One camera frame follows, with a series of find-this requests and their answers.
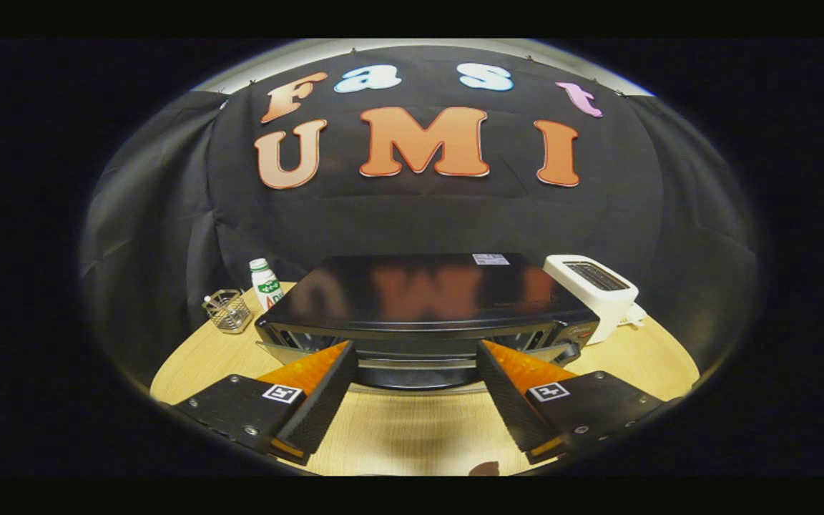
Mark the black toaster oven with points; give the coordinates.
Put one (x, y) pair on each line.
(419, 286)

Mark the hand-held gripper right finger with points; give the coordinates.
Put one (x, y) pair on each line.
(508, 400)

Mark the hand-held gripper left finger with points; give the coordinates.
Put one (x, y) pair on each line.
(322, 400)

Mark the white bottle green label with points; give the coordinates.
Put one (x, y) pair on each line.
(267, 286)

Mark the black backdrop cloth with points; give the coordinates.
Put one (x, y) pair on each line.
(455, 214)

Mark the white bread toaster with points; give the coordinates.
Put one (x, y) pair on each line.
(601, 300)

